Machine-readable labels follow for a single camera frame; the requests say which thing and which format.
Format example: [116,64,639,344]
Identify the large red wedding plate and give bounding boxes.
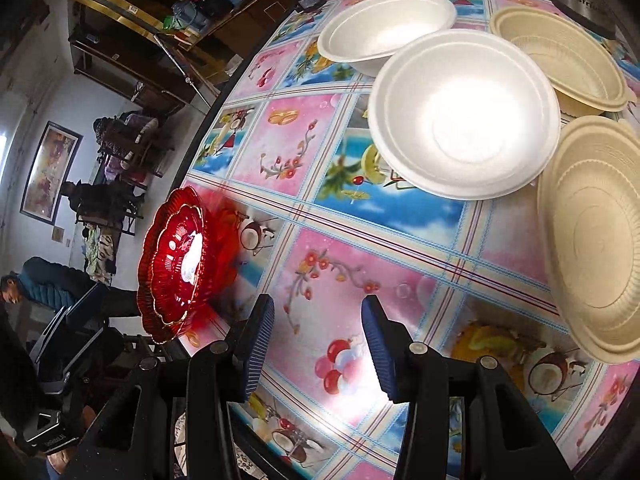
[137,186,240,344]

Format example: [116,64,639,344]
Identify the beige plastic plate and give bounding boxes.
[537,116,639,364]

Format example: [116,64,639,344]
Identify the white foam plate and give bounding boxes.
[368,29,561,200]

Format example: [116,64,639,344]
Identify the white foam bowl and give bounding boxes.
[317,0,457,77]

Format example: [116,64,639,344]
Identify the beige plastic bowl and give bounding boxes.
[490,6,637,118]

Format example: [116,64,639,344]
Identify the small red glass plate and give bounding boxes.
[150,204,204,325]

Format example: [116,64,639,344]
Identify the person left hand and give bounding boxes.
[47,405,96,480]

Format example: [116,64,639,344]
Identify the man in teal jacket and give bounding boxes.
[1,257,140,318]

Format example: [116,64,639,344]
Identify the colourful printed tablecloth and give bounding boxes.
[180,0,639,479]

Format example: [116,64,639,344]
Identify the seated person dark clothes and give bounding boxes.
[60,181,145,220]

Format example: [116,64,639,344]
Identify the seated person patterned clothes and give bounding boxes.
[93,112,160,169]

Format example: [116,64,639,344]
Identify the wooden sideboard cabinet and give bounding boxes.
[68,0,295,115]

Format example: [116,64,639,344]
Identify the framed wall painting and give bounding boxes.
[20,120,82,226]

